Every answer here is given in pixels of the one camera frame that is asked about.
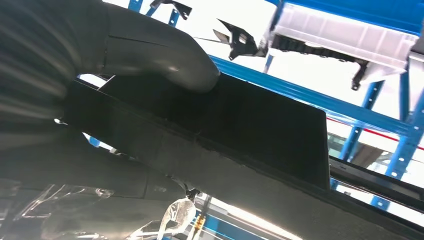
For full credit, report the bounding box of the blue metal shelf rack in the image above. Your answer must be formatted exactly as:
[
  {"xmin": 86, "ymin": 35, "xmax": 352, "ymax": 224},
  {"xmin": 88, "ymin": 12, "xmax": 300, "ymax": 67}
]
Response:
[{"xmin": 127, "ymin": 0, "xmax": 424, "ymax": 213}]

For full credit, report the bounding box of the white plastic bin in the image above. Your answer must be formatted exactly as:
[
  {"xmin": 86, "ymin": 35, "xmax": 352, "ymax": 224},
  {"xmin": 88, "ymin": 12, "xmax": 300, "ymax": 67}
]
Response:
[{"xmin": 268, "ymin": 3, "xmax": 420, "ymax": 82}]

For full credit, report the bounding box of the red barrier belt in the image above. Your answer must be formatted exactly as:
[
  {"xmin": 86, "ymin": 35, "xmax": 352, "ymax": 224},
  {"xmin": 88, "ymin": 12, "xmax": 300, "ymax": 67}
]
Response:
[{"xmin": 326, "ymin": 116, "xmax": 424, "ymax": 152}]

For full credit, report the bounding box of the black bracket part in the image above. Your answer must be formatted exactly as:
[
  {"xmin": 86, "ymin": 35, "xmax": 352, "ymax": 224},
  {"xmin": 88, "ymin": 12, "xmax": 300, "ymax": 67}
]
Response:
[
  {"xmin": 149, "ymin": 0, "xmax": 193, "ymax": 21},
  {"xmin": 213, "ymin": 18, "xmax": 370, "ymax": 91}
]

